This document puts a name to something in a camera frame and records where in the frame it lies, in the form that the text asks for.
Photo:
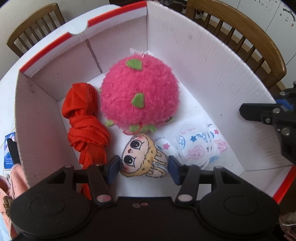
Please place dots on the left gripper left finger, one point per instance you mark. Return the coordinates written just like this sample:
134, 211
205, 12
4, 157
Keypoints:
100, 178

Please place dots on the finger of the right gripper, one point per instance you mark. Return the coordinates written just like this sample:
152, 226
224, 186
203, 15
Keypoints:
260, 112

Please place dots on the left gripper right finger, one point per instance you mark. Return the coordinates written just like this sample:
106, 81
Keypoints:
187, 177

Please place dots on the red cloth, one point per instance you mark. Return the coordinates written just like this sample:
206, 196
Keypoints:
87, 134

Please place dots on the red white storage box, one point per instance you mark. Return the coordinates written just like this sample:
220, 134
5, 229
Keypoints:
213, 84

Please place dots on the pink fleece hat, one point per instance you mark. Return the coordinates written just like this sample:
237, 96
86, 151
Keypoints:
11, 189

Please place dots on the pink strawberry plush ball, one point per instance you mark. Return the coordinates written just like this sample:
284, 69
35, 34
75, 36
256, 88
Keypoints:
139, 94

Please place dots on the near wooden chair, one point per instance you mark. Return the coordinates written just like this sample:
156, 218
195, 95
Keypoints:
249, 30

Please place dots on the wooden chair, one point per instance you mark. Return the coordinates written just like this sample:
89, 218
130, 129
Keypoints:
249, 30
34, 28

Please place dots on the blue tissue pack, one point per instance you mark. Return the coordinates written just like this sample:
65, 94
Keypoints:
8, 163

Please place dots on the far wooden chair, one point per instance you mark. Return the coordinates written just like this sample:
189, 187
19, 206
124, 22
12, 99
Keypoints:
34, 28

